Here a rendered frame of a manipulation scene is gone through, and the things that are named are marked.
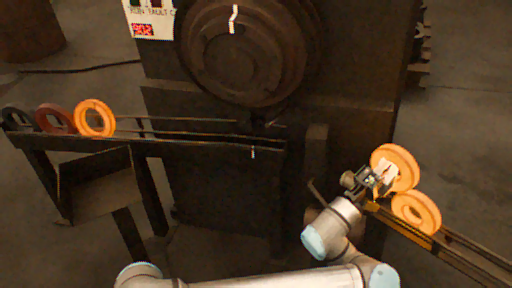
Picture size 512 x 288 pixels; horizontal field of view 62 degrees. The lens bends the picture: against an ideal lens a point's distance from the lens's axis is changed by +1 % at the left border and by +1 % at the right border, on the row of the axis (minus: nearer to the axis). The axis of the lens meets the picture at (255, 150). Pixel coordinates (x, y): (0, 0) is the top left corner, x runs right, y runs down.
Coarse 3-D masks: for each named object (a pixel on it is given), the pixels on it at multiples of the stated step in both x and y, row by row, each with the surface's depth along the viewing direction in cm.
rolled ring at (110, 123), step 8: (80, 104) 177; (88, 104) 176; (96, 104) 175; (104, 104) 177; (80, 112) 179; (104, 112) 175; (80, 120) 181; (104, 120) 177; (112, 120) 177; (80, 128) 182; (88, 128) 183; (104, 128) 178; (112, 128) 178
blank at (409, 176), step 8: (384, 144) 129; (392, 144) 126; (376, 152) 129; (384, 152) 126; (392, 152) 123; (400, 152) 122; (408, 152) 123; (376, 160) 130; (392, 160) 125; (400, 160) 122; (408, 160) 121; (400, 168) 124; (408, 168) 121; (416, 168) 122; (400, 176) 125; (408, 176) 123; (416, 176) 122; (400, 184) 127; (408, 184) 124; (400, 192) 128
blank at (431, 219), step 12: (408, 192) 127; (420, 192) 126; (396, 204) 132; (408, 204) 128; (420, 204) 124; (432, 204) 123; (408, 216) 132; (432, 216) 122; (420, 228) 129; (432, 228) 125
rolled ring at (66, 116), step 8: (48, 104) 179; (56, 104) 179; (40, 112) 180; (48, 112) 179; (56, 112) 178; (64, 112) 178; (40, 120) 184; (64, 120) 180; (72, 120) 181; (48, 128) 187; (56, 128) 189; (72, 128) 182; (64, 136) 187
